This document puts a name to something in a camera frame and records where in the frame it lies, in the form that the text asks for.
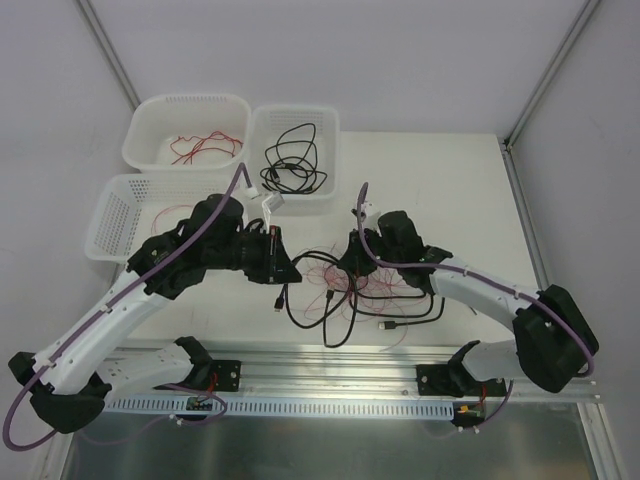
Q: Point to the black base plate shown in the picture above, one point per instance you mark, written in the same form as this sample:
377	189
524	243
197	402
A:
434	380
222	375

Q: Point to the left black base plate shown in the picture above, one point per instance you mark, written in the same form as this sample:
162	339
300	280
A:
222	375

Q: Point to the white solid plastic tub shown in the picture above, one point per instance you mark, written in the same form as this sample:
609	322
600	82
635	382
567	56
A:
199	132

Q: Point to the aluminium mounting rail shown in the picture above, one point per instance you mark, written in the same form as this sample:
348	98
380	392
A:
325	365

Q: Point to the aluminium frame post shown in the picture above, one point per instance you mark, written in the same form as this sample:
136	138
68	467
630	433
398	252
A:
552	69
95	26

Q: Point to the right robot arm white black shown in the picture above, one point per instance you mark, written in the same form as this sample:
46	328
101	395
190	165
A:
551	341

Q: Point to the white slotted cable duct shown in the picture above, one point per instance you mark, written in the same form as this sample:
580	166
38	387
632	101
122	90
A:
156	404

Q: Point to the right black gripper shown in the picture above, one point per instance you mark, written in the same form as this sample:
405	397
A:
357	256

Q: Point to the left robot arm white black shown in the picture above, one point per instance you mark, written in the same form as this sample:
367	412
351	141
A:
160	271

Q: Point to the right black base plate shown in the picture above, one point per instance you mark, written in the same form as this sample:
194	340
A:
434	380

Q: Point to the white perforated rectangular basket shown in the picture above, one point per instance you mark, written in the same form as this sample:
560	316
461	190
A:
294	149

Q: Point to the right aluminium frame post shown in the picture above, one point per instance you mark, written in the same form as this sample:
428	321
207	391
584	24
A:
552	69

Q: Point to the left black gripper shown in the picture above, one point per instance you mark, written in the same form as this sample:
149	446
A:
273	255

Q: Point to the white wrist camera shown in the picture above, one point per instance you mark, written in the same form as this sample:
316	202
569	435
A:
261	205
367	210

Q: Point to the white slotted basket front left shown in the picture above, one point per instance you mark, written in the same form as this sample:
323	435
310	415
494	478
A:
134	207

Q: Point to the left aluminium frame post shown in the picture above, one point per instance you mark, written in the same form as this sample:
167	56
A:
95	26

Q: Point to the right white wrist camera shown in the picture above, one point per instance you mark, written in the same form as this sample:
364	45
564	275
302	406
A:
367	210

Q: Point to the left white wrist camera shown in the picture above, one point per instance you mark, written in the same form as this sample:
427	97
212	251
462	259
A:
261	205

